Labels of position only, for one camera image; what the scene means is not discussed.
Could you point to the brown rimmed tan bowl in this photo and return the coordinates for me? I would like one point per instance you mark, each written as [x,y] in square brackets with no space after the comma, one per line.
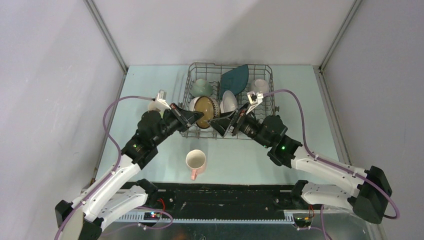
[210,109]

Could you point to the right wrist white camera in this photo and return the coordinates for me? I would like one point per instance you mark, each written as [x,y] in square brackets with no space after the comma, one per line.
[255,99]

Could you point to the yellow green mug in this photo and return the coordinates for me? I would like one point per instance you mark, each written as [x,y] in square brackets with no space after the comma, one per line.
[153,106]

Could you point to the teal square plate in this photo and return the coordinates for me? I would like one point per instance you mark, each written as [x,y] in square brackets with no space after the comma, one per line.
[235,80]

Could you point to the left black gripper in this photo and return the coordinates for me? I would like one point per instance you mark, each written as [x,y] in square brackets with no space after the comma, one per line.
[186,119]

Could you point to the right controller board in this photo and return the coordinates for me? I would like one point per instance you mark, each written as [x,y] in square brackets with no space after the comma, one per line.
[303,222]

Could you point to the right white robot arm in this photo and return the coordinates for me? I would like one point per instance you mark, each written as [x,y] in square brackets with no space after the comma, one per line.
[365,192]

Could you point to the pink mug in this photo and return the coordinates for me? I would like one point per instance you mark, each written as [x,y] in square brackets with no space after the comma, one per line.
[196,162]

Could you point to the wrist white camera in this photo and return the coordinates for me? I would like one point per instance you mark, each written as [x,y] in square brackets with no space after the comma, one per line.
[255,99]
[161,99]

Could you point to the white ceramic bowl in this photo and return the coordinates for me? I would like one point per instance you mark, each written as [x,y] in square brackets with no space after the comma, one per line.
[192,103]

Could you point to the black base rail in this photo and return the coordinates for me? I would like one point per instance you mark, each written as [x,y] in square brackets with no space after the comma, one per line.
[226,202]

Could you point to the controller board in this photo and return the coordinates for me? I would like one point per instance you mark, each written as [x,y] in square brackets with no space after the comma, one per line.
[152,216]
[303,222]

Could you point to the grey wire dish rack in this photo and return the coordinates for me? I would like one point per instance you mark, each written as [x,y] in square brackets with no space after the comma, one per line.
[212,74]

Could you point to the pink white bowl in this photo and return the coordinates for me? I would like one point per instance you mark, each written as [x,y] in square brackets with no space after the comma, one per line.
[259,86]

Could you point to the pale green ceramic bowl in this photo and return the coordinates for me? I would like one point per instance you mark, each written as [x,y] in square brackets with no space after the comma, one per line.
[201,88]

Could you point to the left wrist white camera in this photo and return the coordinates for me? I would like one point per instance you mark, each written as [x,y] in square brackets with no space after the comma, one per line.
[161,99]

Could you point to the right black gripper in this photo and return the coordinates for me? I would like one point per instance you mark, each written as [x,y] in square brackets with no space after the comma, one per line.
[222,124]

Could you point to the left controller board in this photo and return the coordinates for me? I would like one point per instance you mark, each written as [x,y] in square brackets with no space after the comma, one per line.
[152,216]

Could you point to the white scalloped plate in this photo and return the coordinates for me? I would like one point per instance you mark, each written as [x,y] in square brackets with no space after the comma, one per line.
[228,102]

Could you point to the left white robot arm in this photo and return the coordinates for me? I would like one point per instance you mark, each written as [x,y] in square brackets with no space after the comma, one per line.
[88,215]

